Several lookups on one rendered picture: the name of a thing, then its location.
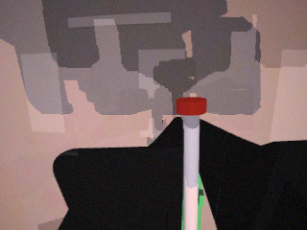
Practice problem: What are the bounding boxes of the grey cylindrical pin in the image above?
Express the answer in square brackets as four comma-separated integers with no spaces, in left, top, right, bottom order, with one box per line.
[177,97,207,230]

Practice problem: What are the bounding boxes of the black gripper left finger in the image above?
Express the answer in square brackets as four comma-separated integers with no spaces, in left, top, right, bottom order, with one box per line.
[53,117,184,230]

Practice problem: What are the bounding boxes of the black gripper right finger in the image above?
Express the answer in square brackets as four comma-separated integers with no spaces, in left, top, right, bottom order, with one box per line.
[199,119,307,230]

